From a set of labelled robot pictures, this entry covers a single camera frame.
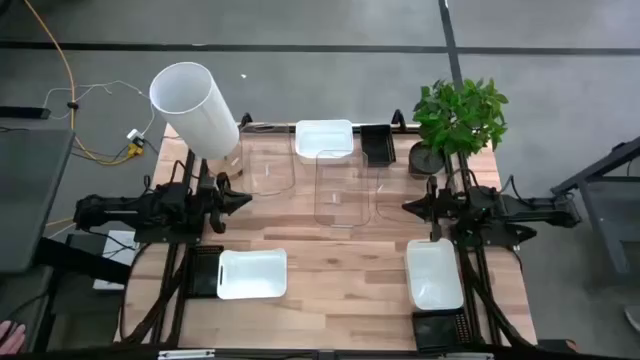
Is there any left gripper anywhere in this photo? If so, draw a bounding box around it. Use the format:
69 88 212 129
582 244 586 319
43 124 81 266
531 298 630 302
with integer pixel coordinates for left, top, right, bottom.
199 172 254 235

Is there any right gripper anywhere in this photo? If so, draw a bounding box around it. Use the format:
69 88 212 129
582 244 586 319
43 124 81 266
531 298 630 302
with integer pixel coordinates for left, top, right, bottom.
401 174 454 243

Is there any clear plastic basket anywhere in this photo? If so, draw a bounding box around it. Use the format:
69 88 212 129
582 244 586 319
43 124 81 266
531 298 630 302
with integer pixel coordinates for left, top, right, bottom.
374 164 431 225
313 148 372 228
240 129 297 196

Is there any white plastic basket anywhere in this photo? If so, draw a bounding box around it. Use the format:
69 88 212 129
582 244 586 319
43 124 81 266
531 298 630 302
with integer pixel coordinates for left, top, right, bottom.
216 248 289 301
294 118 355 165
403 237 465 312

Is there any black plant pot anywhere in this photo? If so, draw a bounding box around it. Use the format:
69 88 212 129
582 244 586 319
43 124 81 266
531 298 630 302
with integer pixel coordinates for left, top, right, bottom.
408 140 446 177

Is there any black plastic basket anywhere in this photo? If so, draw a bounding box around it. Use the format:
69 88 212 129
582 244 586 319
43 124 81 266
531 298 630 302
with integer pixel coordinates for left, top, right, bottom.
185 243 225 300
359 123 397 168
410 308 474 355

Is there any green leafy plant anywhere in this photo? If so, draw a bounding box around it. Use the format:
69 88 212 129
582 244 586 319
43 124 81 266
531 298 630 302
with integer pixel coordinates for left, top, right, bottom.
412 77 510 159

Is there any white shade table lamp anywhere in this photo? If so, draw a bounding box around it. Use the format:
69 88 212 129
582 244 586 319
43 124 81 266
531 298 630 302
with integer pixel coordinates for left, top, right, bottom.
148 61 246 182

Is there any white flat box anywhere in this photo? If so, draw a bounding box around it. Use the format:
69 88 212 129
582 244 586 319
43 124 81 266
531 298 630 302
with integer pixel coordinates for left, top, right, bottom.
92 229 140 291

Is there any dark grey metal table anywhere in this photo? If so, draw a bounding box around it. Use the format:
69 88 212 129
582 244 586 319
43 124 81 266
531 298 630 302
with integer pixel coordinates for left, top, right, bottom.
549 134 640 276

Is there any grey desk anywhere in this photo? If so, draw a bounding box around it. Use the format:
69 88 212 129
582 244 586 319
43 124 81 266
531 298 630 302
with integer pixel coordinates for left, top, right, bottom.
0 127 76 275

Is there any black power strip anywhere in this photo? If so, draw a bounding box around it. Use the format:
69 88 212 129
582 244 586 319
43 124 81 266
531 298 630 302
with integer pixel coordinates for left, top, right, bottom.
0 105 52 121

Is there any person's hand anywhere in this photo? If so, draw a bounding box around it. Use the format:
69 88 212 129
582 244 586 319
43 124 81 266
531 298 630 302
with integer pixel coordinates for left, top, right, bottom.
0 319 28 355

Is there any black aluminium frame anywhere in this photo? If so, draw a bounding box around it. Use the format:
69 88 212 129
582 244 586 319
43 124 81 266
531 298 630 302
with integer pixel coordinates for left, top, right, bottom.
444 149 506 347
149 148 211 347

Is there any thin white cable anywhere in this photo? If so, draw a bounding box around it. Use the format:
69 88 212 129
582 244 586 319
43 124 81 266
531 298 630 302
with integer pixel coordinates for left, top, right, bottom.
42 79 157 136

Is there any yellow cable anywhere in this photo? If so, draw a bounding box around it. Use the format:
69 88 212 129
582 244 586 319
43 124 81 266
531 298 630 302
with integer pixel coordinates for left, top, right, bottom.
22 0 146 166

